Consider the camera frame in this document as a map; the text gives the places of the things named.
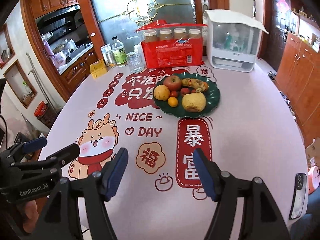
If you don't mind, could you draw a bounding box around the yellow striped melon fruit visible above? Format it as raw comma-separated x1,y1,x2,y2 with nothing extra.
153,85,170,101

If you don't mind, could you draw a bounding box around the small orange tangerine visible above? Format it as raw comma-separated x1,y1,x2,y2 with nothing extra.
168,96,178,108

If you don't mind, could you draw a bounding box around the red cherry tomato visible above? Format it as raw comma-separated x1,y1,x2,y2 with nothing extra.
170,90,178,98

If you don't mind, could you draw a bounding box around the red bumpy lychee fruit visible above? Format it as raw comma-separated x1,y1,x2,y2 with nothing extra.
180,87,191,97

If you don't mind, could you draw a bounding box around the spotted yellow banana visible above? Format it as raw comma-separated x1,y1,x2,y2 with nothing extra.
181,78,209,93

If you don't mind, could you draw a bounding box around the person's left hand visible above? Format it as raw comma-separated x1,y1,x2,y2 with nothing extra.
16,200,39,233

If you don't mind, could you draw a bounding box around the black smartphone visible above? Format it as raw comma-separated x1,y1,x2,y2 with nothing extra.
289,173,307,220

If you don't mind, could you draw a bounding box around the red basket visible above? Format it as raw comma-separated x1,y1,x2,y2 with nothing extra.
34,101,48,118

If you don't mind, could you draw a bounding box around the yellow small box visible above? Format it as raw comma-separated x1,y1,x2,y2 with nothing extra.
90,59,107,79

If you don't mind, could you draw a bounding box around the small metal can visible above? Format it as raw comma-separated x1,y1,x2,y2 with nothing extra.
106,50,117,68

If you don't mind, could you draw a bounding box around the clear drinking glass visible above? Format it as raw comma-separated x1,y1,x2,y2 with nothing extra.
126,51,145,74

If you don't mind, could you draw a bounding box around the green label plastic bottle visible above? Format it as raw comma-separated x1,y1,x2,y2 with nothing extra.
112,36,126,67

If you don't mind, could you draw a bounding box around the red apple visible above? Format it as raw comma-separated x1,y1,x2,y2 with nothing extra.
163,75,182,92

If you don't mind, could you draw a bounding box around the dark green leaf plate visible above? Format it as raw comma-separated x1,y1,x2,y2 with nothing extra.
153,72,221,119

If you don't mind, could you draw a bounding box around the yellow pear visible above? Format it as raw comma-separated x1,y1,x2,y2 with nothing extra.
182,92,207,113

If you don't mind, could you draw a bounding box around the red paper cup package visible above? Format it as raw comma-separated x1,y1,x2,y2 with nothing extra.
136,20,207,69

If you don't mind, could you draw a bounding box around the white cup sterilizer box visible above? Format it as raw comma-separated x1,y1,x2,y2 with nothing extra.
203,9,268,73

